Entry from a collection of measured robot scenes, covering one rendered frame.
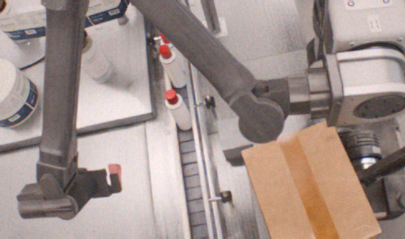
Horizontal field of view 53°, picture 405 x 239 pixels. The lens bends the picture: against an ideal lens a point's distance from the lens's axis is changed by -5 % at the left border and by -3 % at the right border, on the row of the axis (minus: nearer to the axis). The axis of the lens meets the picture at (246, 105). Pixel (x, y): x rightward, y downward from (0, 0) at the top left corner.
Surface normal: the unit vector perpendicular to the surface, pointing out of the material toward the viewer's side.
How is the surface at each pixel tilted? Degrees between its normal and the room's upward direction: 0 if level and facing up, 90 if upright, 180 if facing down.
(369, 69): 0
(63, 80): 51
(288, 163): 0
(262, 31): 0
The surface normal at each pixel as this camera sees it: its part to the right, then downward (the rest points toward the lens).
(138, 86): -0.09, -0.43
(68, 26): 0.02, 0.52
